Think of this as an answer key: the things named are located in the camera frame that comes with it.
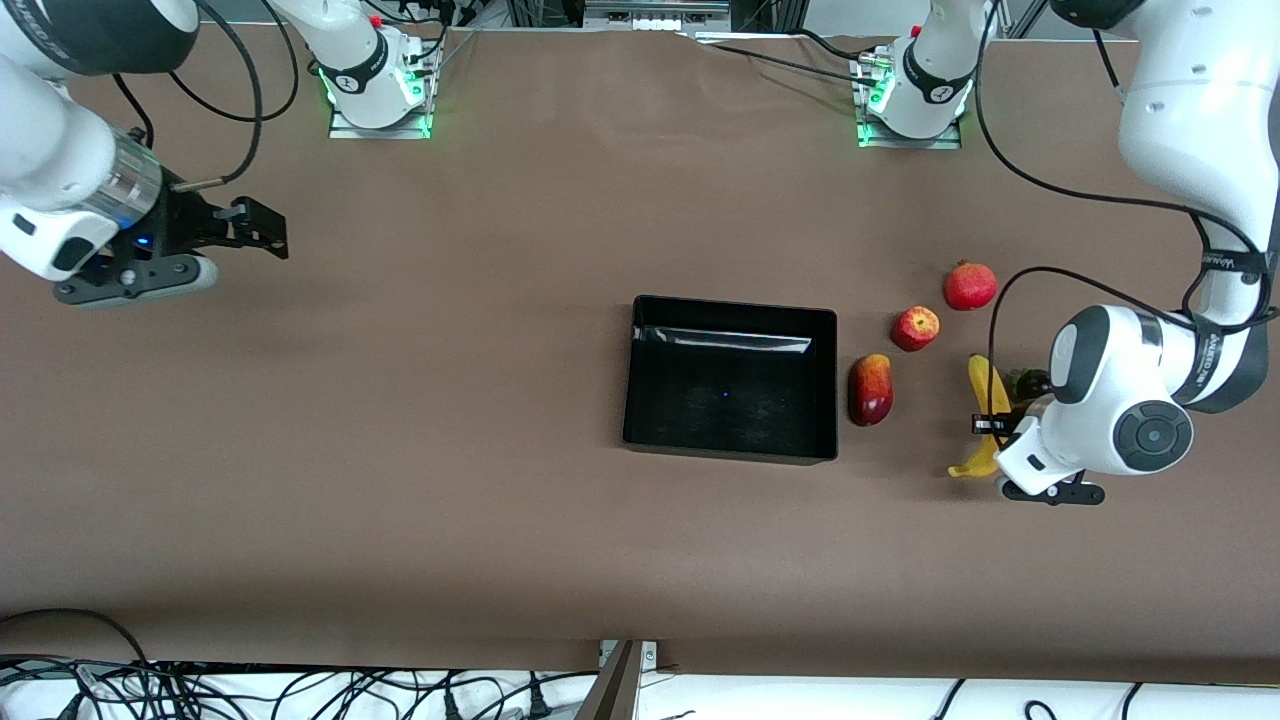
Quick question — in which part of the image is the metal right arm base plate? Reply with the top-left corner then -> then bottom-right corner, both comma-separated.
328,40 -> 433,139

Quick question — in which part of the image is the white power strip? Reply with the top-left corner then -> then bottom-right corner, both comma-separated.
583,0 -> 731,33

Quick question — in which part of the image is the black rectangular plastic tray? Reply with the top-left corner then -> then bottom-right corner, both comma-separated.
621,294 -> 839,466

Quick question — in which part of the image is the short black table cable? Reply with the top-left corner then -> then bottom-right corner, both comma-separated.
790,27 -> 876,63

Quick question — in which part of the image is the grey metal camera pole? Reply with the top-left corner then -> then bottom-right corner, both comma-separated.
576,640 -> 661,720

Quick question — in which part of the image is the tangled black cable bundle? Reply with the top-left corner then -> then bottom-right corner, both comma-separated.
0,655 -> 601,720

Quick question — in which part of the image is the red yellow mango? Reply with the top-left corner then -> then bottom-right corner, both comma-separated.
848,353 -> 894,427

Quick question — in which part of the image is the white bench board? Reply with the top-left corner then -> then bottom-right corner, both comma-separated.
0,660 -> 1280,720

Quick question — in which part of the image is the yellow banana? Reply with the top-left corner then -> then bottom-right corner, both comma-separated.
947,354 -> 1013,479

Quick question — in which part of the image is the thick black arcing cable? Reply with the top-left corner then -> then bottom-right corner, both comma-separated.
0,607 -> 153,666

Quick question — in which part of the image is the black cable with metal plug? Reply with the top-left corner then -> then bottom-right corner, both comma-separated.
168,0 -> 266,193

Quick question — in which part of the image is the red pomegranate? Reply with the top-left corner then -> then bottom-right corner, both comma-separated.
944,260 -> 998,312

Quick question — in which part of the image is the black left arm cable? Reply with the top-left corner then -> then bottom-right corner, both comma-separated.
975,0 -> 1280,441

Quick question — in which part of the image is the black looping cable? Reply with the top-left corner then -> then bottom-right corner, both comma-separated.
168,0 -> 299,124

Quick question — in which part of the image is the long black table cable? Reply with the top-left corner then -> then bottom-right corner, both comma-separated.
700,40 -> 881,86

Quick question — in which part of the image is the red yellow apple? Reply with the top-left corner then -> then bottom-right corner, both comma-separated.
891,306 -> 941,352

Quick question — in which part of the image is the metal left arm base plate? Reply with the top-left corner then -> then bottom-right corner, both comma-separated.
855,50 -> 963,151

